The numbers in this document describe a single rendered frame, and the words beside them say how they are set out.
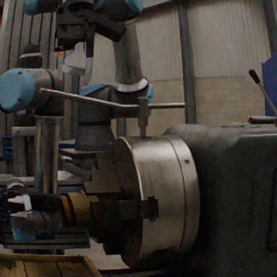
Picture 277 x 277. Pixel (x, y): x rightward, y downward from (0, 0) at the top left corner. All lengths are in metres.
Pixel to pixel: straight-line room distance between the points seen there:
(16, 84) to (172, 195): 0.51
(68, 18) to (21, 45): 0.87
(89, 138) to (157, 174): 0.75
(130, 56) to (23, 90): 0.52
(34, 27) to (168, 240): 1.15
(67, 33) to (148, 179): 0.34
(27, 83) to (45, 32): 0.69
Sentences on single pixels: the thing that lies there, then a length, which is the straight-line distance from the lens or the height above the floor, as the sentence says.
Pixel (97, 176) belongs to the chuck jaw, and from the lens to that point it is 1.15.
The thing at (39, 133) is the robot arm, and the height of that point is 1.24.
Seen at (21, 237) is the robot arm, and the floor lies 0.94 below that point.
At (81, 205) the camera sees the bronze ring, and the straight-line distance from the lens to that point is 1.08.
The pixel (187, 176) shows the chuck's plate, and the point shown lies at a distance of 1.03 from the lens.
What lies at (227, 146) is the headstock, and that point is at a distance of 0.99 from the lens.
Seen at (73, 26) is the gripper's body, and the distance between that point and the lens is 1.02.
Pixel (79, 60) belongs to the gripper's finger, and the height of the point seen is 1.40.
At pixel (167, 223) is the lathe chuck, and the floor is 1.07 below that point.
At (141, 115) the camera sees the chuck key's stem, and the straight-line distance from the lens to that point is 1.10.
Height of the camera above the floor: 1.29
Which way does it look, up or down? 3 degrees down
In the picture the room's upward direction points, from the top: 1 degrees counter-clockwise
